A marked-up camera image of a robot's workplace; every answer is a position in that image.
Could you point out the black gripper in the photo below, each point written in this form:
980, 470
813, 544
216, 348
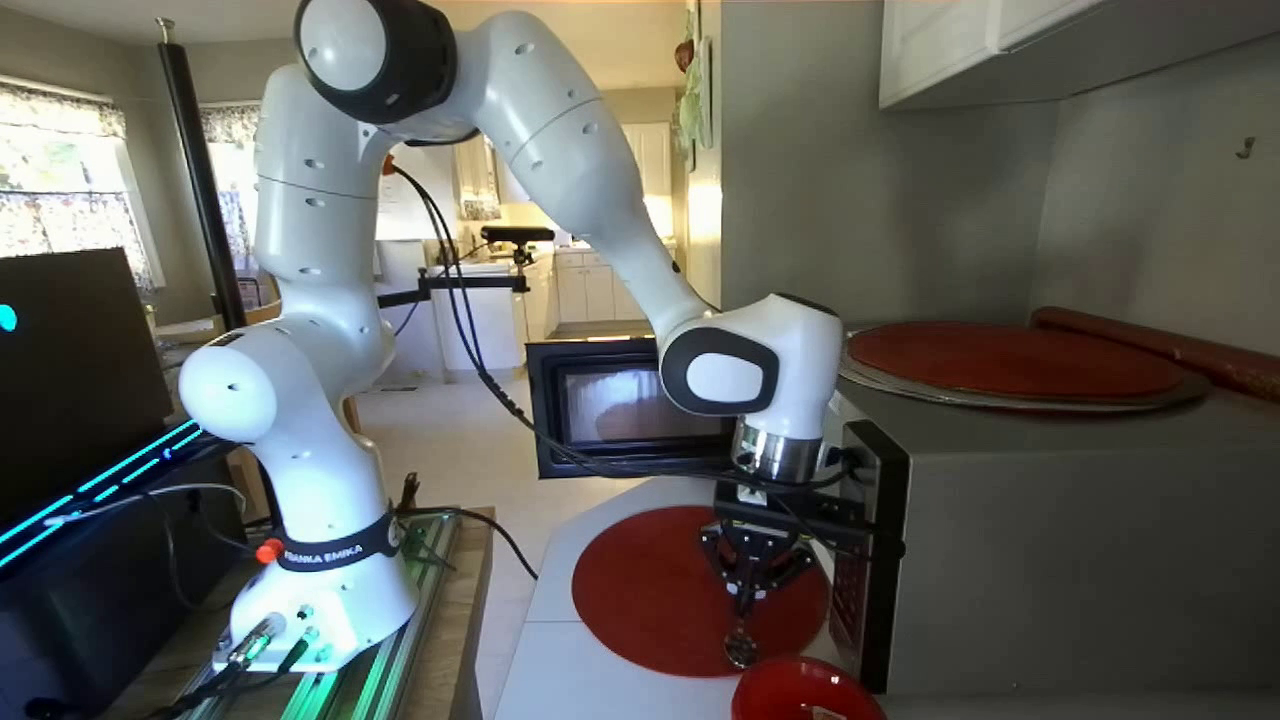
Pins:
768, 527

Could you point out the silver metal spoon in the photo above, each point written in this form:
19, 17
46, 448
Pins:
743, 648

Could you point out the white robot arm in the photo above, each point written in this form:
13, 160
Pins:
368, 77

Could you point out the red plastic bowl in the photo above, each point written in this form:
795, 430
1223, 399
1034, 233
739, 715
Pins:
802, 690

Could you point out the round red woven placemat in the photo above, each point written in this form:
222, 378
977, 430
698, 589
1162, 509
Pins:
655, 598

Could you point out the black microwave door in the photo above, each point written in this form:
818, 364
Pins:
600, 415

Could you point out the round red mat on microwave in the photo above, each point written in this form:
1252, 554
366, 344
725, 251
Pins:
1012, 371

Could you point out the brown wooden rolling pin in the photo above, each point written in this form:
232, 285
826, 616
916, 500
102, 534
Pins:
1227, 364

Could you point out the white upper cabinet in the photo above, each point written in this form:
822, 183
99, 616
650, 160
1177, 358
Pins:
961, 52

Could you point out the black pole stand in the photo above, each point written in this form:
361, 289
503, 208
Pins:
201, 183

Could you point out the black monitor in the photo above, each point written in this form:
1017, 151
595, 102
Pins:
79, 375

